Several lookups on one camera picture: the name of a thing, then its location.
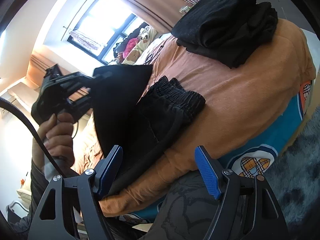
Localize black framed window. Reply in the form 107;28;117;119
67;0;144;63

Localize black drawstring pants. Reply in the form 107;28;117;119
90;65;206;197

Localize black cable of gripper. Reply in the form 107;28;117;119
0;96;67;178

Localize person's left hand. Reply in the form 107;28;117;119
37;113;75;168

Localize bear print pillow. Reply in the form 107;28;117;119
122;26;160;65

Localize stack of folded black clothes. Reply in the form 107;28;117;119
171;0;278;68

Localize plush toy pile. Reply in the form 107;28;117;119
113;22;158;60

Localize dark shaggy rug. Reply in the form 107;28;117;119
265;108;319;239

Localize cables on bed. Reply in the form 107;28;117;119
143;43;166;63

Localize blue cartoon bed sheet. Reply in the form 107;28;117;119
117;80;316;224

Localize grey patterned trouser leg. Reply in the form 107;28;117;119
141;171;219;239

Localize orange bed blanket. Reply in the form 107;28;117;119
72;18;316;217

